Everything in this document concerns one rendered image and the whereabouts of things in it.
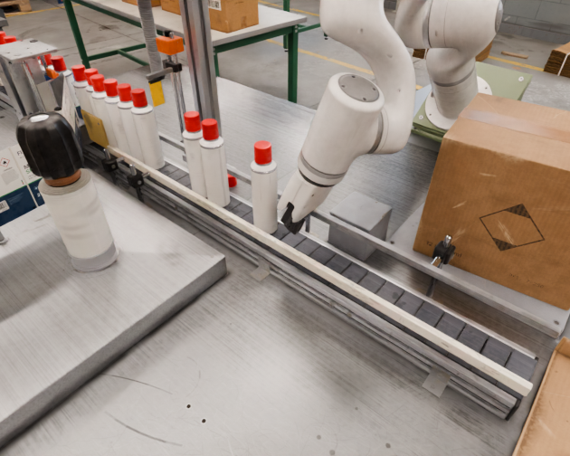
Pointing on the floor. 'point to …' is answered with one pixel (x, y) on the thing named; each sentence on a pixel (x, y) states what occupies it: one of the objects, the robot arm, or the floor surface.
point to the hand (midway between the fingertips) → (294, 223)
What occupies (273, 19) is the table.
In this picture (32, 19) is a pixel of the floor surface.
